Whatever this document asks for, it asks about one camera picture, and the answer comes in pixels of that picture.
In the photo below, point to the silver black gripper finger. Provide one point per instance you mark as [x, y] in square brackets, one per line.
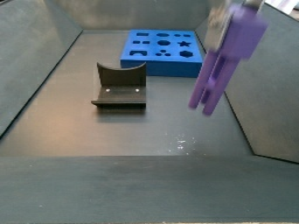
[217, 24]

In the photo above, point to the purple three prong peg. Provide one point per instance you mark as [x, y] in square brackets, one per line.
[245, 29]

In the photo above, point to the blue foam shape board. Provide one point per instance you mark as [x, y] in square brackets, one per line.
[169, 52]

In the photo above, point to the black curved stand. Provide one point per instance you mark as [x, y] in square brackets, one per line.
[121, 86]

